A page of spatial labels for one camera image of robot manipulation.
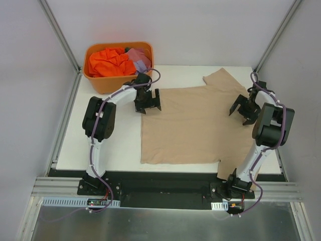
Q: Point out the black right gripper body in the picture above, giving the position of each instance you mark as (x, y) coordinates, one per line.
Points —
(246, 109)

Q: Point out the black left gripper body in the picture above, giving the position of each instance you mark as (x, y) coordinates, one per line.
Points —
(146, 99)

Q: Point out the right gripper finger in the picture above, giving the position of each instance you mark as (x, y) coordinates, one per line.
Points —
(251, 115)
(240, 101)

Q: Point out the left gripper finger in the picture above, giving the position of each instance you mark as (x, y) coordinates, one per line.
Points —
(154, 99)
(140, 106)

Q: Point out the beige t shirt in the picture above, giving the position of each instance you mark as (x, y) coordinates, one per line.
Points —
(194, 126)

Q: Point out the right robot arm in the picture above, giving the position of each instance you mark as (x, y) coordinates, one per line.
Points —
(272, 123)

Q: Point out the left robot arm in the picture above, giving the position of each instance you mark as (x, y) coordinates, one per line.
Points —
(99, 120)

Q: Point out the lavender t shirt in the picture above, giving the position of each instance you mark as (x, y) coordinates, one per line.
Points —
(141, 66)

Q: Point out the pink t shirt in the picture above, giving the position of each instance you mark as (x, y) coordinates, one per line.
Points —
(138, 54)

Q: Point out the orange plastic laundry basket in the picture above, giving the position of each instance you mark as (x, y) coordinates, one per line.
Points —
(104, 85)

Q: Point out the orange t shirt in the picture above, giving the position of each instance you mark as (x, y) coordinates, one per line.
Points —
(110, 62)

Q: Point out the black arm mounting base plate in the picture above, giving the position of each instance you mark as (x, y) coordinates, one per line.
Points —
(194, 191)

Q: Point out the right grey cable duct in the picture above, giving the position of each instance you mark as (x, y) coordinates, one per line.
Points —
(220, 206)

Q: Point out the grey cable duct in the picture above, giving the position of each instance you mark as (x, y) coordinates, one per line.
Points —
(79, 202)
(220, 206)

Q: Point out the right aluminium corner post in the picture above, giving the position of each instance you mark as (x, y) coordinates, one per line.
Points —
(277, 35)

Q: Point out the aluminium corner post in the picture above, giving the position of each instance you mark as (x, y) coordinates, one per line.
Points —
(277, 35)
(59, 34)

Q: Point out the left aluminium corner post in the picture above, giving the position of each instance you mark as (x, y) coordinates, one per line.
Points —
(59, 34)

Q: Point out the left grey cable duct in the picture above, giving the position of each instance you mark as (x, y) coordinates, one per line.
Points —
(79, 202)

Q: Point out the aluminium front frame rail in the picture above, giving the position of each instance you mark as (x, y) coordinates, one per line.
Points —
(67, 187)

